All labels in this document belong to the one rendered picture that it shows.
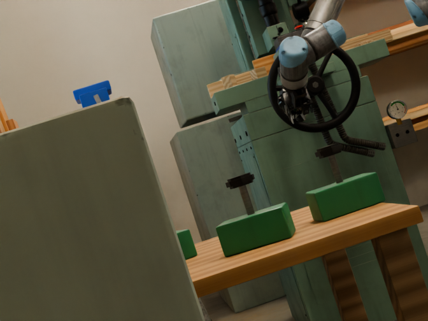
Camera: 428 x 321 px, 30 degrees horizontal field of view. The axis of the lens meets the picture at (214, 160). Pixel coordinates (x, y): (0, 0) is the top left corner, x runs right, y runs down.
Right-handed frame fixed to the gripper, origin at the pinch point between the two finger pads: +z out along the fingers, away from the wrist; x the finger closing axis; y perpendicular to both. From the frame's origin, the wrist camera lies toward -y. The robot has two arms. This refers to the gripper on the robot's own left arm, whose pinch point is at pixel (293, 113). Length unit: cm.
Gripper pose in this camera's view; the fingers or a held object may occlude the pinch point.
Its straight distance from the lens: 241.7
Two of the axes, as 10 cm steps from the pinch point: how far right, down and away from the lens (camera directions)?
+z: 1.1, 5.0, 8.6
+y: 2.9, 8.1, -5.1
